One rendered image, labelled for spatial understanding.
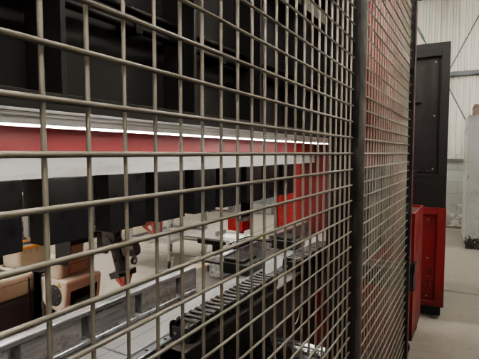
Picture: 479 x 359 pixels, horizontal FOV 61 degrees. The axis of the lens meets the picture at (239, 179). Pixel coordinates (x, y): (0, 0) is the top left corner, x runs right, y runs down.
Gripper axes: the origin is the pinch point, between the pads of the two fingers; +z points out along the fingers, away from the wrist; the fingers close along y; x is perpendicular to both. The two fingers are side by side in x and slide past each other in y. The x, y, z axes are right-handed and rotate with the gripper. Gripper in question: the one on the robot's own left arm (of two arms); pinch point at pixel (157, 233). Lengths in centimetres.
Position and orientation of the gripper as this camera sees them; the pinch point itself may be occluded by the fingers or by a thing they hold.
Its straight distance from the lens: 209.5
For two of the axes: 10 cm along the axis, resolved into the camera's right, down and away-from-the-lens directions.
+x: -8.0, 4.3, 4.2
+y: 4.4, -0.6, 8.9
